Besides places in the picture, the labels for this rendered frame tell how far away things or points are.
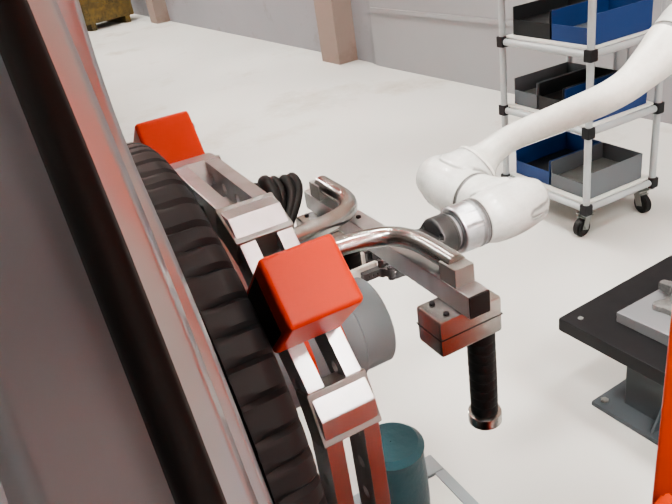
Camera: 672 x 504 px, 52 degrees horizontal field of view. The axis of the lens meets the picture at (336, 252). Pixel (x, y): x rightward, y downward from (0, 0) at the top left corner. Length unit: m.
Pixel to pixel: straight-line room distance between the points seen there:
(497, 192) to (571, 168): 1.88
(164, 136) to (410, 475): 0.55
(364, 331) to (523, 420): 1.21
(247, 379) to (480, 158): 0.89
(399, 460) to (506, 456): 1.06
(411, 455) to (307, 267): 0.41
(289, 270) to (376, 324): 0.35
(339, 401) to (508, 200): 0.68
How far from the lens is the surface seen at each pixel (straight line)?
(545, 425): 2.07
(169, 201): 0.68
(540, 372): 2.25
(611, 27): 2.81
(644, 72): 1.45
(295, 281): 0.60
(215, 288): 0.62
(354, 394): 0.68
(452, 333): 0.82
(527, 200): 1.29
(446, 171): 1.38
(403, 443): 0.96
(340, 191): 1.01
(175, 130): 0.96
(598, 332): 1.91
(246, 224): 0.71
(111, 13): 11.52
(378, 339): 0.94
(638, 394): 2.09
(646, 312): 1.95
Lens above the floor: 1.40
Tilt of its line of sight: 28 degrees down
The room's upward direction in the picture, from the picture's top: 9 degrees counter-clockwise
